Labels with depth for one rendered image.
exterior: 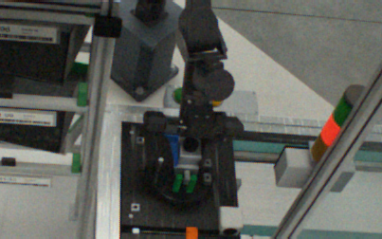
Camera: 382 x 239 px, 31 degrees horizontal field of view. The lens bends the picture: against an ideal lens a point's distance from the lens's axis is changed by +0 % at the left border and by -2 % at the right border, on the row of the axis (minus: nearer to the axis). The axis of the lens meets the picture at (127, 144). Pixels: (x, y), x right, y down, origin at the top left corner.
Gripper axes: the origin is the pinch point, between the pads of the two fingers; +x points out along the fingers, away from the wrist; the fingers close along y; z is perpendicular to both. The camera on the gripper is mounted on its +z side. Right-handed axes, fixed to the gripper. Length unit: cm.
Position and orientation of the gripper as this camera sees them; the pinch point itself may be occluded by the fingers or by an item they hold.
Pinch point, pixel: (190, 150)
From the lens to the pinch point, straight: 133.0
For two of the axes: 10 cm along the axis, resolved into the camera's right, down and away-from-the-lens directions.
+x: -0.9, 9.5, 3.0
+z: 0.7, 3.0, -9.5
